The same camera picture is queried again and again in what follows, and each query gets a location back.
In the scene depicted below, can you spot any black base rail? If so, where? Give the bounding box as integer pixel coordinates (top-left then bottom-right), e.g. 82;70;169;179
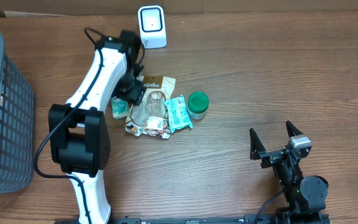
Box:
54;213;332;224

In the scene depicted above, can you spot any green lid jar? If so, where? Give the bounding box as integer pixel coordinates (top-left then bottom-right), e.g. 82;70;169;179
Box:
187;91;209;120

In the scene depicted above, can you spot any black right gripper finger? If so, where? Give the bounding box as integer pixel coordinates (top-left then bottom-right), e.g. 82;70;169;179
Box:
285;120;303;138
249;128;266;160

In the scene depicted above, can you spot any teal snack packet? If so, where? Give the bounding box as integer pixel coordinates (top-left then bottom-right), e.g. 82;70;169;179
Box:
164;95;193;133

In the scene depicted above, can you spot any cardboard backdrop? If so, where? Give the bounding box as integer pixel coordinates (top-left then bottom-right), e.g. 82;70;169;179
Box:
0;0;358;17

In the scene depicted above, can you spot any grey plastic mesh basket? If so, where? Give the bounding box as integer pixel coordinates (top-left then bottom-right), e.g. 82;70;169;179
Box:
0;34;35;194

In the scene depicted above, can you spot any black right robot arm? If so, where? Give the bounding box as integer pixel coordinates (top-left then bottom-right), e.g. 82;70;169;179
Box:
249;121;329;213

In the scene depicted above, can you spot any small teal tissue pack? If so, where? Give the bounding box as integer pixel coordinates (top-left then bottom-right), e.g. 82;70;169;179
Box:
111;96;129;119

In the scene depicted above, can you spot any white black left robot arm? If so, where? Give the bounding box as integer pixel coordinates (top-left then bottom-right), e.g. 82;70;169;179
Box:
34;30;146;223

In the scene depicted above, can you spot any brown beige snack pouch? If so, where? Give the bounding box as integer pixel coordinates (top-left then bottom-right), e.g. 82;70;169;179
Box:
125;76;176;139

